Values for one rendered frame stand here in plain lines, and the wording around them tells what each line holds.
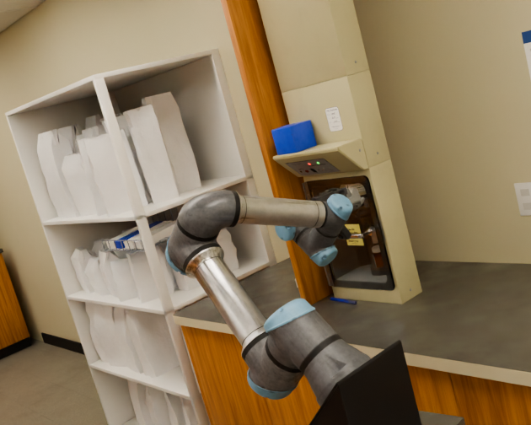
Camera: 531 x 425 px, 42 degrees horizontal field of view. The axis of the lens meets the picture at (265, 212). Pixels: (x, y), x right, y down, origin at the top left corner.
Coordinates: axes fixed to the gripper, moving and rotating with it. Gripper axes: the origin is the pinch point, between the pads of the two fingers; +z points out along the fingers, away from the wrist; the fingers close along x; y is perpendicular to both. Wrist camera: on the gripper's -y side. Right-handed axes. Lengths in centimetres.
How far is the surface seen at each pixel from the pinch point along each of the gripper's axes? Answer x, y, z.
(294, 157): 16.4, 18.8, -8.7
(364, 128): -4.5, 22.6, 4.7
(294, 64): 17, 48, 2
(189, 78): 140, 59, 45
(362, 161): -4.5, 13.0, 0.0
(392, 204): -4.5, -4.2, 9.1
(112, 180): 138, 21, -14
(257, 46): 32, 58, 2
